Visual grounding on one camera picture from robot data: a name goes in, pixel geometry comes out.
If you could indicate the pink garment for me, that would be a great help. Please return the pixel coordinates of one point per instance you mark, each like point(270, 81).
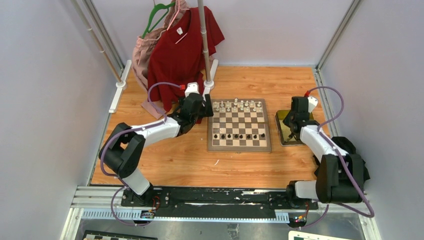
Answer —
point(145, 45)

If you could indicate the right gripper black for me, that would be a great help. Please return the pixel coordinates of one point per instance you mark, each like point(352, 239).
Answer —
point(287, 120)

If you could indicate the black mounting rail base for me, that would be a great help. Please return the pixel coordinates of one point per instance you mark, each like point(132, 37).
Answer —
point(216, 202)

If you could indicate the wooden chess board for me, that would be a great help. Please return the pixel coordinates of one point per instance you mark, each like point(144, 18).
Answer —
point(255, 126)

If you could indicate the red t-shirt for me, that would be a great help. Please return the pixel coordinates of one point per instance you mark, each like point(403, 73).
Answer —
point(177, 58)

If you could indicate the white chess piece row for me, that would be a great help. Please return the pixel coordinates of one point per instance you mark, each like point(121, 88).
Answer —
point(239, 105)

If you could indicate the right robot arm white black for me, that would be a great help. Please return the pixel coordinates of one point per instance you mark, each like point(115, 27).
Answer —
point(340, 175)

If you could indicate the gold metal tray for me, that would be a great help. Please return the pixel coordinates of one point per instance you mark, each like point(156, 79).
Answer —
point(285, 135)

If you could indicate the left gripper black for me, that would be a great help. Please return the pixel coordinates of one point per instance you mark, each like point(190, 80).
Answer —
point(205, 111)

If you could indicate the green clothes hanger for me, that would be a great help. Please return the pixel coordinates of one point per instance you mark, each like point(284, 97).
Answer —
point(153, 21)

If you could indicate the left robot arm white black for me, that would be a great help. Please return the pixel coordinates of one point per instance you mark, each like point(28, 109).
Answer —
point(123, 149)

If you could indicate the white clothes rack frame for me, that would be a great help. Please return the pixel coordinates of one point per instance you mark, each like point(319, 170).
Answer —
point(94, 26)

